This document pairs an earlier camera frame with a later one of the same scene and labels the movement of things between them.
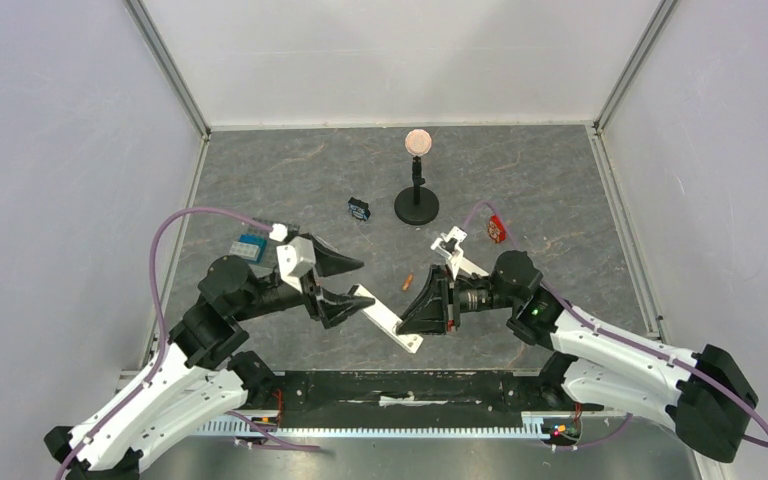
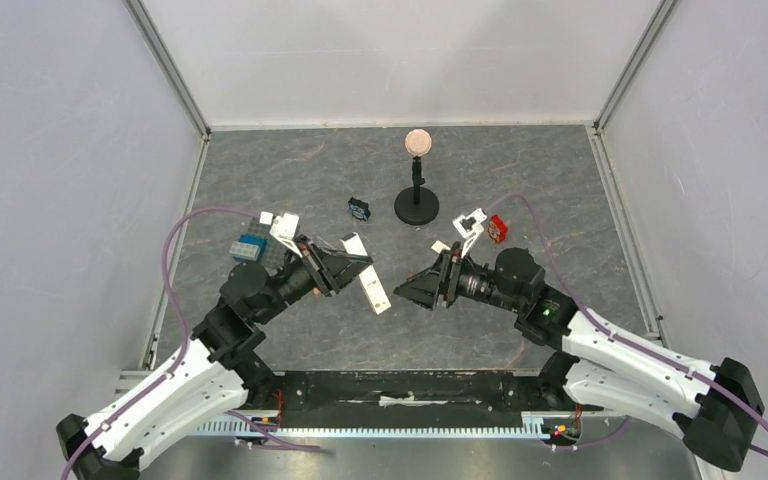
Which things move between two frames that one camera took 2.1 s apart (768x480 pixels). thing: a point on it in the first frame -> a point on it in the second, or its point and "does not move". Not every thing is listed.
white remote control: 385,320 -> 369,279
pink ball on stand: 417,143 does not move
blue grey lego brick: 249,246 does not move
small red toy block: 496,230 does not move
